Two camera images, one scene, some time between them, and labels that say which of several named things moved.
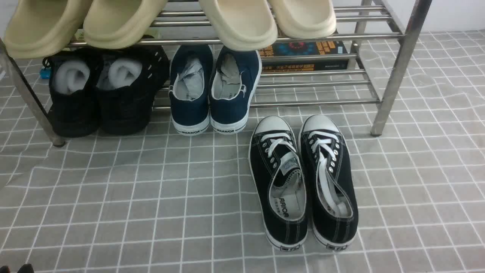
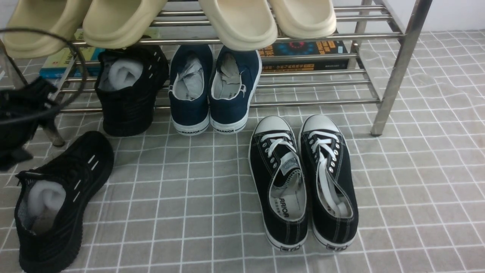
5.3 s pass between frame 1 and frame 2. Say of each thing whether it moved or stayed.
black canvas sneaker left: stayed
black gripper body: moved
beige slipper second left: stayed
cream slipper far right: stayed
